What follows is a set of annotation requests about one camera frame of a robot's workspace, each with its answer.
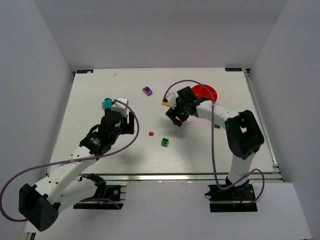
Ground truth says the green lego brick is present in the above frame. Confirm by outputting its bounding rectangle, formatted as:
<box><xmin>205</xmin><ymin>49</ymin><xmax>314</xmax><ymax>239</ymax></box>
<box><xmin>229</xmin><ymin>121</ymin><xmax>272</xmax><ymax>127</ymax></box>
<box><xmin>161</xmin><ymin>138</ymin><xmax>169</xmax><ymax>147</ymax></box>
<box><xmin>214</xmin><ymin>123</ymin><xmax>221</xmax><ymax>129</ymax></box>

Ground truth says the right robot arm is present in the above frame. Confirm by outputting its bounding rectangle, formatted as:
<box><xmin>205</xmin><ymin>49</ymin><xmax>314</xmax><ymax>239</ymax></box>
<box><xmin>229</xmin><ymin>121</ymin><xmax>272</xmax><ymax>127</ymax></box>
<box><xmin>163</xmin><ymin>86</ymin><xmax>265</xmax><ymax>190</ymax></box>

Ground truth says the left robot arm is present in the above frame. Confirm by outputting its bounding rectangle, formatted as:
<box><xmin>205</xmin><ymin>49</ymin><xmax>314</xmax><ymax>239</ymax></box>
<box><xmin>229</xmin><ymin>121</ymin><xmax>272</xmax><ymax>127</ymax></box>
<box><xmin>18</xmin><ymin>109</ymin><xmax>135</xmax><ymax>232</ymax></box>

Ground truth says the orange round divided container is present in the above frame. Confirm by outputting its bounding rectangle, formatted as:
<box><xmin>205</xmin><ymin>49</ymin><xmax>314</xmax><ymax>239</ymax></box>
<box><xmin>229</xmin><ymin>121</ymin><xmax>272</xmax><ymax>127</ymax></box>
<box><xmin>191</xmin><ymin>84</ymin><xmax>218</xmax><ymax>104</ymax></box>

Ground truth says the large yellow lego brick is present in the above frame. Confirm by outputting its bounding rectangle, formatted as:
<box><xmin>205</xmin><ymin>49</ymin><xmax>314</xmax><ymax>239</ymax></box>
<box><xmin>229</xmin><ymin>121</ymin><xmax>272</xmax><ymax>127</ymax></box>
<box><xmin>161</xmin><ymin>100</ymin><xmax>171</xmax><ymax>107</ymax></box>

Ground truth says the teal lego piece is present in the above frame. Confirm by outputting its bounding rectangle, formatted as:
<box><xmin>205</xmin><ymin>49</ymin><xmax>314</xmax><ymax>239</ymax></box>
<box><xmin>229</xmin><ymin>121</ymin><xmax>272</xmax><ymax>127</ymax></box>
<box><xmin>101</xmin><ymin>98</ymin><xmax>113</xmax><ymax>110</ymax></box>

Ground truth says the purple lego brick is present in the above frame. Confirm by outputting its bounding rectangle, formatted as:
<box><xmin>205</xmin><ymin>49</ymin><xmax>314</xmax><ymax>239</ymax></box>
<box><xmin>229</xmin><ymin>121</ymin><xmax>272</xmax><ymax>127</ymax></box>
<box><xmin>142</xmin><ymin>86</ymin><xmax>153</xmax><ymax>97</ymax></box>

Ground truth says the right corner label sticker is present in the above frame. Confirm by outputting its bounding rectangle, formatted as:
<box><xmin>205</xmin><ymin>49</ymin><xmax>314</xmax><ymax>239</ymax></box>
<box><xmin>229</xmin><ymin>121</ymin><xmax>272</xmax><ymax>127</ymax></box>
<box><xmin>224</xmin><ymin>67</ymin><xmax>243</xmax><ymax>72</ymax></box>

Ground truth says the corner label sticker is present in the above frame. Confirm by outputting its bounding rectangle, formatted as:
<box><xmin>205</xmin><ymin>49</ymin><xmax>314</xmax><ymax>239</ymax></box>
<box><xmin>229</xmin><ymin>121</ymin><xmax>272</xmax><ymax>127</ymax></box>
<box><xmin>224</xmin><ymin>67</ymin><xmax>243</xmax><ymax>72</ymax></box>
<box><xmin>76</xmin><ymin>69</ymin><xmax>94</xmax><ymax>74</ymax></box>

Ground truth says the left corner label sticker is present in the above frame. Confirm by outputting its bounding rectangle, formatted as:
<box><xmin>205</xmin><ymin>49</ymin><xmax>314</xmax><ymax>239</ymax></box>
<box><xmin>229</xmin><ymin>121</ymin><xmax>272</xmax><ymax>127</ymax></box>
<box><xmin>76</xmin><ymin>69</ymin><xmax>94</xmax><ymax>74</ymax></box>

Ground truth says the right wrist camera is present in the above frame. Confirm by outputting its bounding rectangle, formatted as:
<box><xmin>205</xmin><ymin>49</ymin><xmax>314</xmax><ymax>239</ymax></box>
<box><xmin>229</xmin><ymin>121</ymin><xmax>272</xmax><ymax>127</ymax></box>
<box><xmin>163</xmin><ymin>92</ymin><xmax>177</xmax><ymax>109</ymax></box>

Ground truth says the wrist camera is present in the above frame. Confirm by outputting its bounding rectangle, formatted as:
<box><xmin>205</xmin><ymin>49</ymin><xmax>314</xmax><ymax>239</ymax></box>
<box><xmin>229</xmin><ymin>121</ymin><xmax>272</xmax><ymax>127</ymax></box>
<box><xmin>111</xmin><ymin>97</ymin><xmax>129</xmax><ymax>117</ymax></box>
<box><xmin>163</xmin><ymin>92</ymin><xmax>177</xmax><ymax>109</ymax></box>

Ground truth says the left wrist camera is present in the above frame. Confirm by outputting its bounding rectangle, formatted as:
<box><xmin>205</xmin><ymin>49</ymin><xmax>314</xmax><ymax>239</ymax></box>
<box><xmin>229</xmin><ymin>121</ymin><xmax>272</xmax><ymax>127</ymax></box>
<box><xmin>111</xmin><ymin>97</ymin><xmax>129</xmax><ymax>117</ymax></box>

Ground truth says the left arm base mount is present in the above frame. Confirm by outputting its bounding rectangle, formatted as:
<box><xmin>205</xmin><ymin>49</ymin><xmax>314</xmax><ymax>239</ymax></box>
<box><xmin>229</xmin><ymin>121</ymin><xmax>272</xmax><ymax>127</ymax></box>
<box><xmin>73</xmin><ymin>174</ymin><xmax>126</xmax><ymax>210</ymax></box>

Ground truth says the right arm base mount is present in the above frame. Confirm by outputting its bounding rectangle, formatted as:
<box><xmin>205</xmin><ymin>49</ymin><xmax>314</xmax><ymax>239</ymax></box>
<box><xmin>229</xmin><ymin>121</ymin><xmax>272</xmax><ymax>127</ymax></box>
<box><xmin>204</xmin><ymin>184</ymin><xmax>258</xmax><ymax>213</ymax></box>

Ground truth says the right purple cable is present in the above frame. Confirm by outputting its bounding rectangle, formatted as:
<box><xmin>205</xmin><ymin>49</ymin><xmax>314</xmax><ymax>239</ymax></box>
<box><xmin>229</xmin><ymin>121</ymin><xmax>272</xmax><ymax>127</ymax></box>
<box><xmin>163</xmin><ymin>79</ymin><xmax>266</xmax><ymax>207</ymax></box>

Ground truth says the purple cable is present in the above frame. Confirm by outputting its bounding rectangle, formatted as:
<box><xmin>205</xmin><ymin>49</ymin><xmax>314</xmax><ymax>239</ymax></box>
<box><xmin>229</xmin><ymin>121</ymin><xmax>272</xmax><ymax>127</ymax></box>
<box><xmin>0</xmin><ymin>99</ymin><xmax>141</xmax><ymax>223</ymax></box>
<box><xmin>163</xmin><ymin>79</ymin><xmax>266</xmax><ymax>207</ymax></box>

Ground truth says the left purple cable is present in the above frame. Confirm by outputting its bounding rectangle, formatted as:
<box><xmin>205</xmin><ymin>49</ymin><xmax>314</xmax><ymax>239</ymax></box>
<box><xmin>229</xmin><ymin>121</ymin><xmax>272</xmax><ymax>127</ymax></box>
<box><xmin>0</xmin><ymin>99</ymin><xmax>141</xmax><ymax>223</ymax></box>

